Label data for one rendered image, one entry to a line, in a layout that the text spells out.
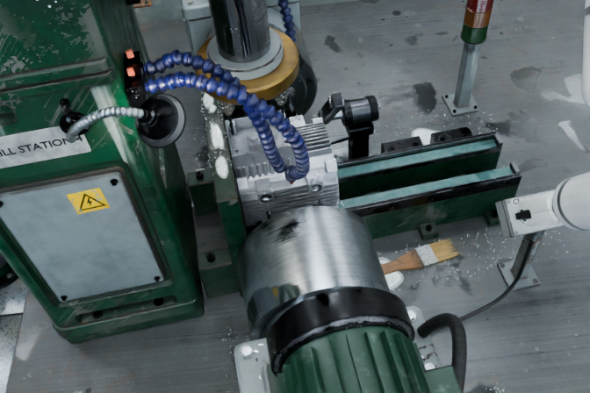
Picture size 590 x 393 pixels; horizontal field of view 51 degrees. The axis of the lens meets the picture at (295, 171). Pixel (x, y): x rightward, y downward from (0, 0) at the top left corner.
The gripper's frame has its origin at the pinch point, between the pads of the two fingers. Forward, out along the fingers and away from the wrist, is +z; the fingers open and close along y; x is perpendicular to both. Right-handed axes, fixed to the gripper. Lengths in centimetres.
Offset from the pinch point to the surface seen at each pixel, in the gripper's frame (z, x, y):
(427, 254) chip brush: 30.6, 4.3, 12.6
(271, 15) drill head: 28, -57, 36
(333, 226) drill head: -4.9, -4.6, 36.6
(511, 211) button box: 2.9, -1.0, 2.8
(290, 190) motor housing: 13.2, -14.0, 41.2
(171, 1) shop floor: 228, -157, 70
